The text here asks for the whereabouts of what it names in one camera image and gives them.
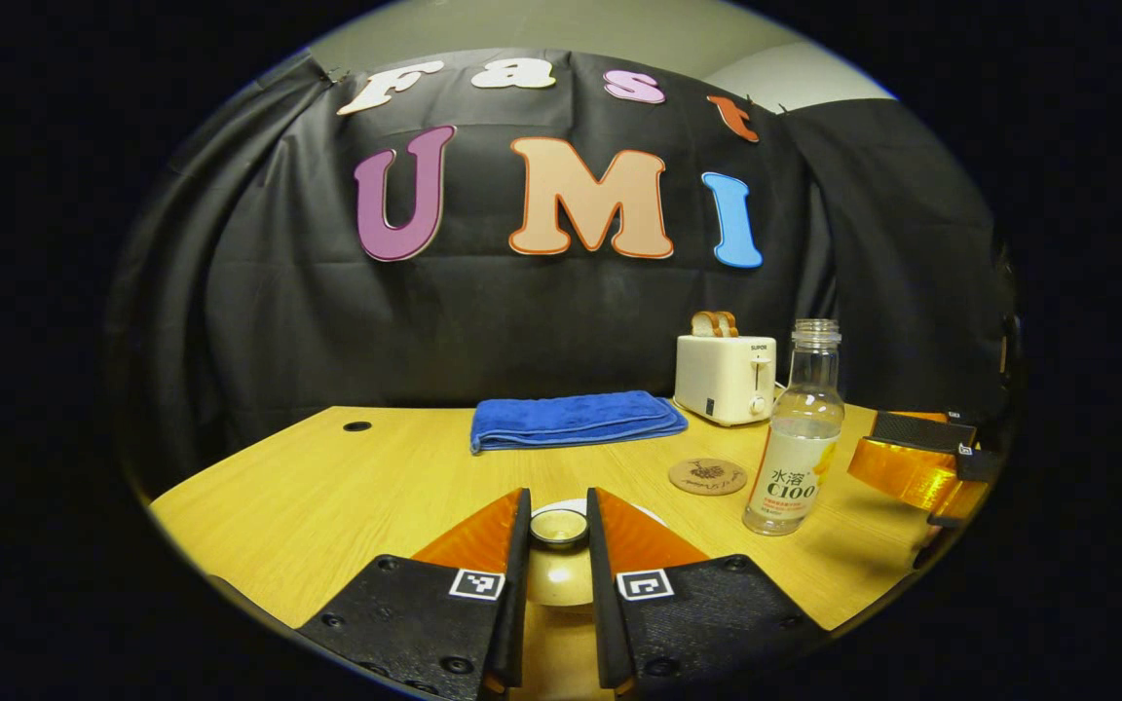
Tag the clear plastic water bottle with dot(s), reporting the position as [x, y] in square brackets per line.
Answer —
[795, 458]

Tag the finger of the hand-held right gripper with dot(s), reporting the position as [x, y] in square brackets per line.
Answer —
[897, 472]
[916, 431]

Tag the folded blue towel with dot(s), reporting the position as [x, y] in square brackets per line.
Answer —
[571, 419]

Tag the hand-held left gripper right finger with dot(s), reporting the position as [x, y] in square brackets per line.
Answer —
[600, 604]

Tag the black backdrop cloth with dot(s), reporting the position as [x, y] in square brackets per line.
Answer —
[279, 321]

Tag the round cork coaster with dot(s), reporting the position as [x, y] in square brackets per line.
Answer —
[707, 476]

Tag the cream ceramic teacup lid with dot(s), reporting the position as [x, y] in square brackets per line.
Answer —
[561, 574]

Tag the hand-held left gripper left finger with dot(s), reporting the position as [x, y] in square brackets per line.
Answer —
[518, 604]

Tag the cream white toaster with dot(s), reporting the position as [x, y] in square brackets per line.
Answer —
[722, 380]

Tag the toasted bread slice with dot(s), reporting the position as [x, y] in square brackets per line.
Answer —
[703, 325]
[727, 324]

